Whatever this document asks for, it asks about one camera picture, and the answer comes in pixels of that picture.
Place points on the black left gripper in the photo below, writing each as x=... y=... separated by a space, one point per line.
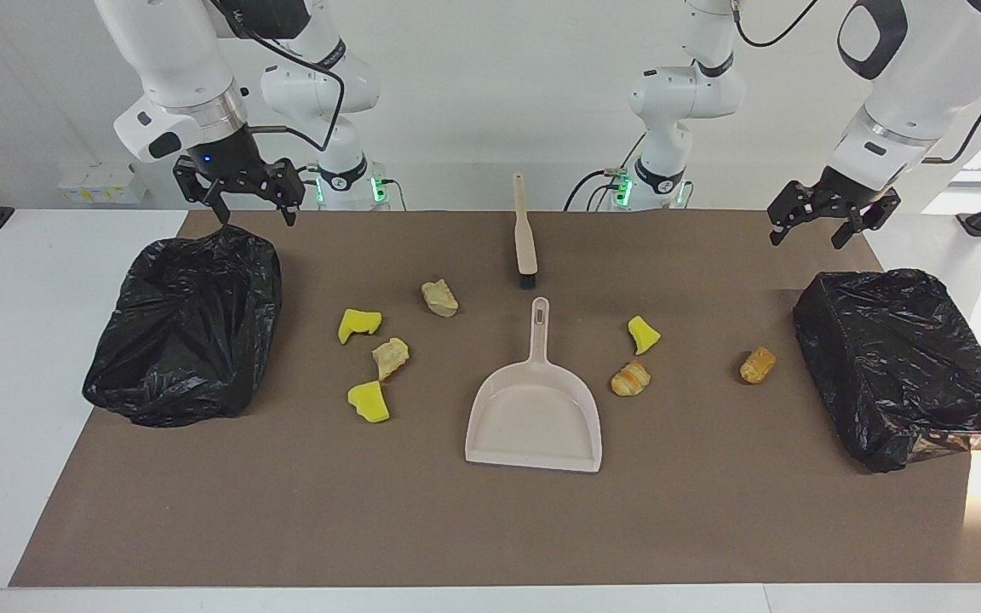
x=835 y=197

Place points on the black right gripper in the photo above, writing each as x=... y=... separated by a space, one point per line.
x=239 y=180

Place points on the orange brown bread roll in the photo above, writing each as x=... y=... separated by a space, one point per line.
x=757 y=364

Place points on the yellow sponge piece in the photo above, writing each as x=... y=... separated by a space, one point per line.
x=369 y=401
x=644 y=335
x=359 y=324

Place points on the beige pastry piece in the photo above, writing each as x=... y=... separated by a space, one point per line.
x=390 y=358

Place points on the pale beige bread chunk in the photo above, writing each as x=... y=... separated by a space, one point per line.
x=439 y=298

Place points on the toy croissant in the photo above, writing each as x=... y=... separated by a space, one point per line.
x=630 y=378

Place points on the beige hand brush black bristles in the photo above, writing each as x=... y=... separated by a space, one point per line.
x=524 y=238

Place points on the beige plastic dustpan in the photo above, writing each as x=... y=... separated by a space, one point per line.
x=533 y=417

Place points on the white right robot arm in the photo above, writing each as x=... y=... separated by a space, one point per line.
x=175 y=51

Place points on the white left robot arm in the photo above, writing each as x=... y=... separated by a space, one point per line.
x=908 y=85

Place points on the black trash bag bin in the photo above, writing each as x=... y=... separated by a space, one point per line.
x=184 y=332

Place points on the black bag over cardboard box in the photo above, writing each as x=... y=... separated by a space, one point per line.
x=891 y=358

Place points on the brown table mat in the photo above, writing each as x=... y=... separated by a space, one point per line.
x=473 y=528

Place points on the white wall box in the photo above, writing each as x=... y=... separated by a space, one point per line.
x=103 y=183

